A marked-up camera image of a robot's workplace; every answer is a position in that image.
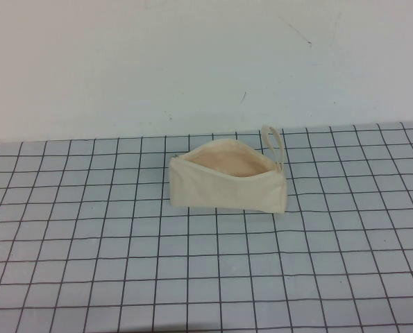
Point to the cream canvas pencil case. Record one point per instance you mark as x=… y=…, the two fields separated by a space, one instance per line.
x=223 y=190

